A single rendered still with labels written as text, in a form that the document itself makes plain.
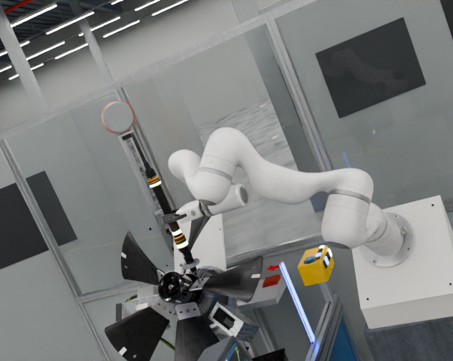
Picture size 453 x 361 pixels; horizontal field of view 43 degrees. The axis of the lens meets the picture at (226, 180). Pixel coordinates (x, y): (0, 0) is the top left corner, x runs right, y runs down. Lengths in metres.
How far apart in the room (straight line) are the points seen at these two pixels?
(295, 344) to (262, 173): 1.68
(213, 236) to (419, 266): 0.96
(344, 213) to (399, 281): 0.43
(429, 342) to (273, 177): 0.78
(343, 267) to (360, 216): 1.23
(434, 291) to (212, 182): 0.80
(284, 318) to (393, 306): 1.18
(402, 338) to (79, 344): 3.14
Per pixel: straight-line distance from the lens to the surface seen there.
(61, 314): 4.64
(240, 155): 1.60
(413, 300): 1.95
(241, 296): 2.09
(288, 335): 3.12
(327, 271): 2.35
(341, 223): 1.62
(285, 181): 1.59
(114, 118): 2.81
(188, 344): 2.20
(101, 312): 3.55
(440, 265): 1.95
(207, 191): 1.56
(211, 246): 2.53
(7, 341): 4.91
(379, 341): 2.03
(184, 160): 1.66
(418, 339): 2.01
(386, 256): 1.98
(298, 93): 2.62
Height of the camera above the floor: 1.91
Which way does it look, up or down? 10 degrees down
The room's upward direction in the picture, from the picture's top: 23 degrees counter-clockwise
